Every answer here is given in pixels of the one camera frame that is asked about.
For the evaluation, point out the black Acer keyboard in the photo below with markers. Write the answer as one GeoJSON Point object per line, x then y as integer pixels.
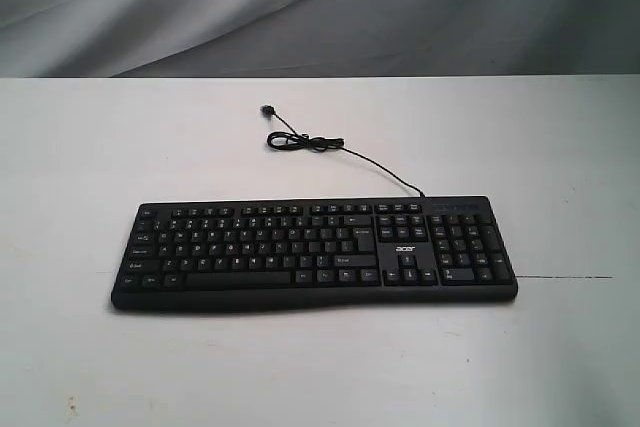
{"type": "Point", "coordinates": [264, 255]}

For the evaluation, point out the grey backdrop cloth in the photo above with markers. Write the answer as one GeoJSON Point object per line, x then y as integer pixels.
{"type": "Point", "coordinates": [317, 38]}

